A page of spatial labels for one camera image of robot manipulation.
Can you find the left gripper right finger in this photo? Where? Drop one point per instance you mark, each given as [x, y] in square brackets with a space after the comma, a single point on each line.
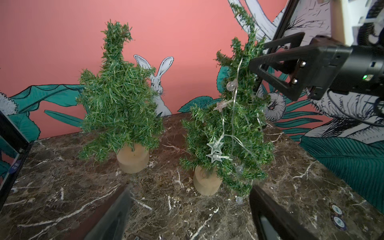
[272, 221]

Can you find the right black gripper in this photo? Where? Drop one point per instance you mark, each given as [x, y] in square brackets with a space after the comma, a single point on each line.
[324, 69]

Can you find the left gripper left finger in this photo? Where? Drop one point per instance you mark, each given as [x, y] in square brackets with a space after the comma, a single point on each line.
[108, 221]

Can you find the mini christmas tree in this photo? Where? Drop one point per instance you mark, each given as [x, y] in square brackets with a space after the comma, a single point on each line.
[120, 106]
[227, 138]

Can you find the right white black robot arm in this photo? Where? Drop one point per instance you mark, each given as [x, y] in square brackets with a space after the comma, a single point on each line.
[362, 73]

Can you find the round stickers on table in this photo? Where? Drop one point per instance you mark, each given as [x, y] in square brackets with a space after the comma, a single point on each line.
[337, 217]

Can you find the black right frame post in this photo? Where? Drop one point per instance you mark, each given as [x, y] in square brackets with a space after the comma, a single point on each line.
[284, 23]

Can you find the black frame post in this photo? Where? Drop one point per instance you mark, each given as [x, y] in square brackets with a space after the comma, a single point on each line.
[14, 151]
[284, 23]

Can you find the black left frame post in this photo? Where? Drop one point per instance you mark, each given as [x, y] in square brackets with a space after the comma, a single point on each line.
[14, 151]

